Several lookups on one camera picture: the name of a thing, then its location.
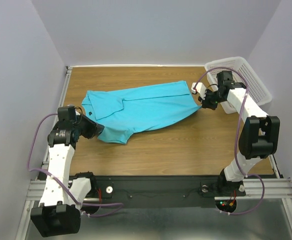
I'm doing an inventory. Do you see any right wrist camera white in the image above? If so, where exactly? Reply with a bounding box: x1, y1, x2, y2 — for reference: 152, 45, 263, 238
190, 82, 207, 99

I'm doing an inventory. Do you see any left aluminium frame rail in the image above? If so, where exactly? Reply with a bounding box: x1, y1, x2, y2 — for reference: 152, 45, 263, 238
41, 66, 73, 170

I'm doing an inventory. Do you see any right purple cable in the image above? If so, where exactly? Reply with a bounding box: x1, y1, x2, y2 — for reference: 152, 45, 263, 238
194, 67, 266, 216

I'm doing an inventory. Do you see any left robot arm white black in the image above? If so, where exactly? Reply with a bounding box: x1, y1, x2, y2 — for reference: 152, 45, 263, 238
30, 105, 104, 238

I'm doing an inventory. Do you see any right aluminium frame rail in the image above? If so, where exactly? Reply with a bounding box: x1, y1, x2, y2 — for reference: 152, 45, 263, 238
269, 154, 284, 179

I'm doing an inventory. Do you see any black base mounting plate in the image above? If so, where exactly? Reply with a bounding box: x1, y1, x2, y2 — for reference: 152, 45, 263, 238
95, 175, 246, 208

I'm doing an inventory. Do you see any white plastic basket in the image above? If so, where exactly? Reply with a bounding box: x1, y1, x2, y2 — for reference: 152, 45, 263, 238
204, 56, 272, 114

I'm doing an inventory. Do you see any turquoise t shirt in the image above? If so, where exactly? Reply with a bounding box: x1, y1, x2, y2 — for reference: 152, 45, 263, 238
81, 80, 201, 144

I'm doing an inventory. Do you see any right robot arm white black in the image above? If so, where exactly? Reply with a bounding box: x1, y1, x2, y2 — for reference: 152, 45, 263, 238
198, 67, 280, 193

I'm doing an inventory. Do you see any front aluminium frame rail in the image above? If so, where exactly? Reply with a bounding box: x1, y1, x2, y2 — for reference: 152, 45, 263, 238
26, 178, 292, 201

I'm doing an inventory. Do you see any aluminium frame rail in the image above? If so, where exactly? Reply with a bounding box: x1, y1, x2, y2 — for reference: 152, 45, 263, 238
269, 154, 284, 179
26, 178, 292, 201
41, 66, 73, 170

